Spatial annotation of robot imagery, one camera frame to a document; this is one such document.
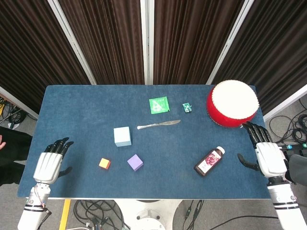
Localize yellow floor tape strip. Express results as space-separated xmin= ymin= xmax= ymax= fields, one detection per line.
xmin=59 ymin=199 xmax=72 ymax=230

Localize black cable with inline switch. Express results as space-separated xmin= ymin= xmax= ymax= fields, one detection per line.
xmin=184 ymin=200 xmax=204 ymax=230

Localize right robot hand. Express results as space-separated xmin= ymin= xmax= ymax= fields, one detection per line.
xmin=236 ymin=121 xmax=288 ymax=179

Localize silver table knife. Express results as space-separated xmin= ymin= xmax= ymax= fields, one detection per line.
xmin=137 ymin=119 xmax=181 ymax=130

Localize brown ribbed partition panel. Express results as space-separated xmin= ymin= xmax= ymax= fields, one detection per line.
xmin=153 ymin=0 xmax=245 ymax=85
xmin=212 ymin=0 xmax=307 ymax=115
xmin=0 ymin=0 xmax=91 ymax=113
xmin=59 ymin=0 xmax=146 ymax=85

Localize small orange and red cube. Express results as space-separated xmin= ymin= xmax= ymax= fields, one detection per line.
xmin=98 ymin=158 xmax=111 ymax=170

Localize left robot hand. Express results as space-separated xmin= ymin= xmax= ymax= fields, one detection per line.
xmin=33 ymin=137 xmax=74 ymax=185

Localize blue felt table cover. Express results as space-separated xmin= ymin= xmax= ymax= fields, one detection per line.
xmin=16 ymin=84 xmax=276 ymax=200

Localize person in black clothes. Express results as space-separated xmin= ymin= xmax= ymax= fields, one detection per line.
xmin=0 ymin=126 xmax=33 ymax=187

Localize white partition frame bar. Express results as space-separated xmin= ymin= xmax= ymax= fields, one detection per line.
xmin=0 ymin=86 xmax=39 ymax=120
xmin=206 ymin=0 xmax=255 ymax=85
xmin=263 ymin=83 xmax=307 ymax=121
xmin=140 ymin=0 xmax=154 ymax=85
xmin=47 ymin=0 xmax=97 ymax=85

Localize medium purple cube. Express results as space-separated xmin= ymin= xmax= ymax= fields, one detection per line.
xmin=127 ymin=154 xmax=144 ymax=172

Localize black power strip green lights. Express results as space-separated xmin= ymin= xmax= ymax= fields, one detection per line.
xmin=279 ymin=143 xmax=307 ymax=156

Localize green tea sachet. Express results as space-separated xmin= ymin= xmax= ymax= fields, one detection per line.
xmin=148 ymin=96 xmax=171 ymax=115

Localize long black floor cable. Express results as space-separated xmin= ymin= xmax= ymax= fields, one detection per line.
xmin=211 ymin=214 xmax=279 ymax=230

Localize black floor cable bundle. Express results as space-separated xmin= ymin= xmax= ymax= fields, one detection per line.
xmin=0 ymin=99 xmax=28 ymax=129
xmin=268 ymin=99 xmax=307 ymax=144
xmin=71 ymin=200 xmax=131 ymax=230

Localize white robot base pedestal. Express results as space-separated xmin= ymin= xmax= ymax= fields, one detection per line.
xmin=112 ymin=199 xmax=183 ymax=230

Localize large light blue cube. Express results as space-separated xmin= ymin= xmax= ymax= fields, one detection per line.
xmin=113 ymin=126 xmax=132 ymax=148

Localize red drum with white head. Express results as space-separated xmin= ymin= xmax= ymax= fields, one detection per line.
xmin=206 ymin=80 xmax=260 ymax=129

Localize dark juice bottle white cap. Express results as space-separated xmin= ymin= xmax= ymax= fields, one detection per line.
xmin=193 ymin=146 xmax=226 ymax=177

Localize black fabric piece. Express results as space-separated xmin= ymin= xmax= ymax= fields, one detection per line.
xmin=286 ymin=154 xmax=307 ymax=185

